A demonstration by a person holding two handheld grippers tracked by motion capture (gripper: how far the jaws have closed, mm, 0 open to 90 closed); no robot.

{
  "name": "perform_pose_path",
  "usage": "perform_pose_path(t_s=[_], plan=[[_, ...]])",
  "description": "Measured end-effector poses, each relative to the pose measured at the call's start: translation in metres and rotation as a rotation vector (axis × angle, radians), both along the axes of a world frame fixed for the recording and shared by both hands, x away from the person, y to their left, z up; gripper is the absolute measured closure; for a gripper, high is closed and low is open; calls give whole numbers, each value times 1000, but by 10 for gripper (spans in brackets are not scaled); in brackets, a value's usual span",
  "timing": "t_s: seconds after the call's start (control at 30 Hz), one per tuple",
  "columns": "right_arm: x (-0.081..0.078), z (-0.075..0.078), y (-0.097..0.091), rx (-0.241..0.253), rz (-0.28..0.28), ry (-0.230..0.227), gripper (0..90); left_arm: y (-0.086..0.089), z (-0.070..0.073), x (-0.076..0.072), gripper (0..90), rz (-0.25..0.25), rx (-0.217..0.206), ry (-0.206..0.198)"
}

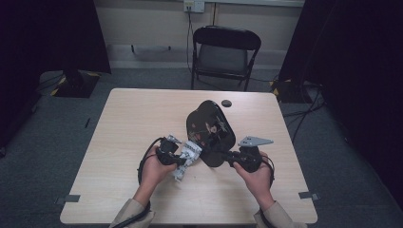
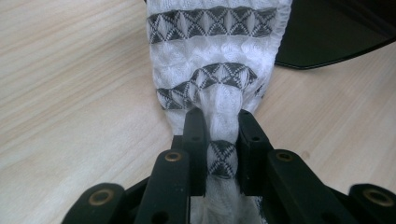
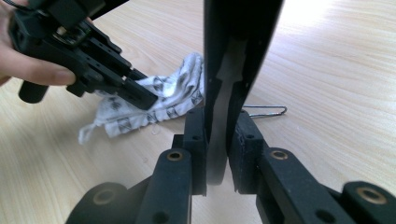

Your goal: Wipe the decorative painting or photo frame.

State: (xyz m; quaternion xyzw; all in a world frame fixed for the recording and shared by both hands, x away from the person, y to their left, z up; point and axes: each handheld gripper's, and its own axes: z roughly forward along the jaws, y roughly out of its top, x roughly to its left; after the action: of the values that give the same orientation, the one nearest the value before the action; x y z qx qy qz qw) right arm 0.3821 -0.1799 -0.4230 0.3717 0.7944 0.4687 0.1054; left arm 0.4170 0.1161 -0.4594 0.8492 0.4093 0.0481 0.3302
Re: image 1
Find grey tape strip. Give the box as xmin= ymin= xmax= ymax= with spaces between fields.
xmin=297 ymin=191 xmax=320 ymax=202
xmin=54 ymin=194 xmax=82 ymax=205

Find black folding chair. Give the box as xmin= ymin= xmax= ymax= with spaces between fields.
xmin=190 ymin=25 xmax=262 ymax=92

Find white wall socket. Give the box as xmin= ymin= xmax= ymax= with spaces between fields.
xmin=182 ymin=0 xmax=206 ymax=14

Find black wall socket cable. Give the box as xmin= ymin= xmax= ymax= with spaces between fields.
xmin=185 ymin=5 xmax=195 ymax=75

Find person's right hand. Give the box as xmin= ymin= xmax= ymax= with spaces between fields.
xmin=233 ymin=151 xmax=276 ymax=211

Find white wall cable duct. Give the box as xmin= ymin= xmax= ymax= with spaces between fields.
xmin=204 ymin=0 xmax=306 ymax=9

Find person's left hand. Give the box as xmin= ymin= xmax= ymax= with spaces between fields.
xmin=138 ymin=144 xmax=179 ymax=200

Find white striped packet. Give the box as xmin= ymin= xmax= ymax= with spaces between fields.
xmin=172 ymin=140 xmax=204 ymax=183

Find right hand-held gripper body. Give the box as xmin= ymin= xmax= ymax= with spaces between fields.
xmin=232 ymin=135 xmax=275 ymax=174

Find black stand base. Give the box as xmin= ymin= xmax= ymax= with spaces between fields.
xmin=270 ymin=78 xmax=314 ymax=105
xmin=49 ymin=69 xmax=102 ymax=99

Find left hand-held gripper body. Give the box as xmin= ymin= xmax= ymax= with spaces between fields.
xmin=154 ymin=134 xmax=183 ymax=166

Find black floor cables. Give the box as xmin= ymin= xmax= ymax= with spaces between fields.
xmin=280 ymin=81 xmax=328 ymax=144

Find dark curtain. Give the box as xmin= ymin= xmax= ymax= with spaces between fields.
xmin=0 ymin=0 xmax=112 ymax=151
xmin=278 ymin=0 xmax=403 ymax=212

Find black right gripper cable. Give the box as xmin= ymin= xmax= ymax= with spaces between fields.
xmin=260 ymin=154 xmax=277 ymax=188

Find black floral lacquer tray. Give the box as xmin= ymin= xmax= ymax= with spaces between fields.
xmin=185 ymin=99 xmax=238 ymax=168

